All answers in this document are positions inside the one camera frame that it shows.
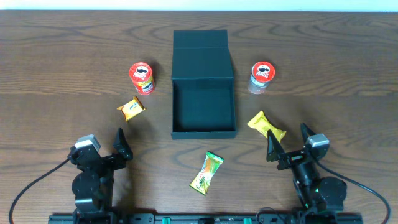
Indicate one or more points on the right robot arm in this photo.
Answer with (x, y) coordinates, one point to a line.
(321, 197)

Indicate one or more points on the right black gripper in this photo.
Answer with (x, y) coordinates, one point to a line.
(296, 157)

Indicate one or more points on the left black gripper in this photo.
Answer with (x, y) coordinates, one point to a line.
(104, 159)

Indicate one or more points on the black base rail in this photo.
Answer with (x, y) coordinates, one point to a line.
(265, 218)

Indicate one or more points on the dark green open box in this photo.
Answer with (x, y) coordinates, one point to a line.
(202, 86)

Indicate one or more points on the green yellow snack packet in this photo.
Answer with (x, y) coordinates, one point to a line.
(203, 179)

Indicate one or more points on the red Pringles can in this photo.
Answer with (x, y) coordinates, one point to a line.
(141, 75)

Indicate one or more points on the silver-sided Pringles can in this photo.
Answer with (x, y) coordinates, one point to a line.
(261, 75)

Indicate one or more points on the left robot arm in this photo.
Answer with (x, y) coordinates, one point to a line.
(93, 187)

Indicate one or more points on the orange snack packet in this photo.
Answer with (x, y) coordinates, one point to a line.
(131, 109)

